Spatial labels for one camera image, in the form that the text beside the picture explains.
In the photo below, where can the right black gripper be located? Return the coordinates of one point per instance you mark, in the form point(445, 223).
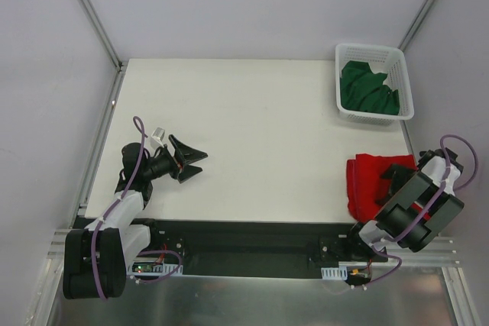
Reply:
point(394, 179)

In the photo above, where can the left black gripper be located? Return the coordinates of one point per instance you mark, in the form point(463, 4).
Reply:
point(176, 160)

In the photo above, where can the red t shirt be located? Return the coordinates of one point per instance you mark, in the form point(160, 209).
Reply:
point(351, 181)
point(370, 186)

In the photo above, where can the white plastic basket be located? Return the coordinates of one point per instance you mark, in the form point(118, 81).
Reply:
point(381, 59)

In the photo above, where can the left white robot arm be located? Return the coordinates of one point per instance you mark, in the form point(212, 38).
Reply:
point(98, 257)

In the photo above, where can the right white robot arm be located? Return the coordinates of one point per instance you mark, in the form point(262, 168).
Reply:
point(399, 200)

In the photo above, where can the green t shirt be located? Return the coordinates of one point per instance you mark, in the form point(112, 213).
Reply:
point(364, 91)

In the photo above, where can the right white cable duct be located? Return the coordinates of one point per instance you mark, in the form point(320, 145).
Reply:
point(339, 273)

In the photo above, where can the white cable duct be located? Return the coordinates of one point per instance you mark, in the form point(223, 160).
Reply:
point(339, 273)
point(152, 269)

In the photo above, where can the aluminium rail frame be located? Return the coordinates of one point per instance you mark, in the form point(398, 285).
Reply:
point(241, 100)

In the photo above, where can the left white cable duct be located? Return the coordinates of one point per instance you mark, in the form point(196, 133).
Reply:
point(152, 269)

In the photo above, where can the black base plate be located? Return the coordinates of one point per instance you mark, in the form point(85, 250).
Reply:
point(255, 249)

